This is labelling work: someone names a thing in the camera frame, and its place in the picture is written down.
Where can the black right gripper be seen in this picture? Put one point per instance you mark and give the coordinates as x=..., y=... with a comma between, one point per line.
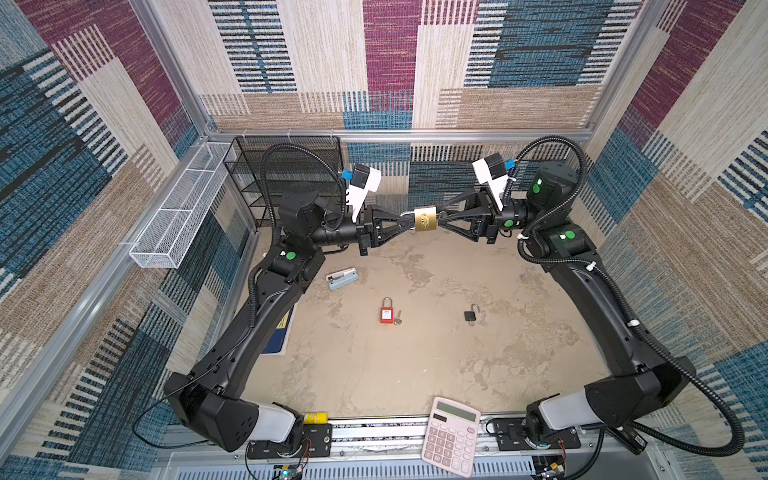
x=486, y=224

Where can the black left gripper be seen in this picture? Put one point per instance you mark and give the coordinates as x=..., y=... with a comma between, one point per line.
x=367, y=237

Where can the brass padlock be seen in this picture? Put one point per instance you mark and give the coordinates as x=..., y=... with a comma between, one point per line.
x=422, y=218

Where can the red padlock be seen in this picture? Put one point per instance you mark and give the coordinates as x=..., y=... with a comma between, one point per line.
x=387, y=312

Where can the small black padlock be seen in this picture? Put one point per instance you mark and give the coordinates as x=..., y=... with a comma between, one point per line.
x=472, y=315

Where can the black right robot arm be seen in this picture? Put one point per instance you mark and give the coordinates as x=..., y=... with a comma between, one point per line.
x=644, y=375

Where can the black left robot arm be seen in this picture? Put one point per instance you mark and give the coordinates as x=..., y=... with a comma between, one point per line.
x=208, y=400

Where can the blue and white stapler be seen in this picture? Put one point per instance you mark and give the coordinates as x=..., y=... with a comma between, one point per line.
x=341, y=278

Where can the blue book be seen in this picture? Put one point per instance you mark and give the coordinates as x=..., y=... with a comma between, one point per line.
x=277, y=344

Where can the yellow label block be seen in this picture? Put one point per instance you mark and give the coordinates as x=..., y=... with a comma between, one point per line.
x=316, y=418

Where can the pink calculator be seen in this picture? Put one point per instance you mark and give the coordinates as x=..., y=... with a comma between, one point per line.
x=451, y=437

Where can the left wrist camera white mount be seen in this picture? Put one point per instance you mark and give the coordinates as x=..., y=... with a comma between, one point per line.
x=361, y=180

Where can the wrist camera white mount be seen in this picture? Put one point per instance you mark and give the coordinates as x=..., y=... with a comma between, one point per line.
x=492, y=171
x=361, y=180

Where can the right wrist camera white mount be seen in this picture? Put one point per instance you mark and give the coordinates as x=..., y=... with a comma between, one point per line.
x=492, y=171

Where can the black wire mesh shelf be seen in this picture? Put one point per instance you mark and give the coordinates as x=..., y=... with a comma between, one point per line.
x=284, y=168

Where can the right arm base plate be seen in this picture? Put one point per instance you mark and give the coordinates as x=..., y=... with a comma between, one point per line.
x=509, y=434

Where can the white wire mesh basket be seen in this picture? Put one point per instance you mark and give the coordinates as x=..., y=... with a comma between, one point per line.
x=166, y=239

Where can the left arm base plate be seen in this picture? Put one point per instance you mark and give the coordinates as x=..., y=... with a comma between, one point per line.
x=313, y=440

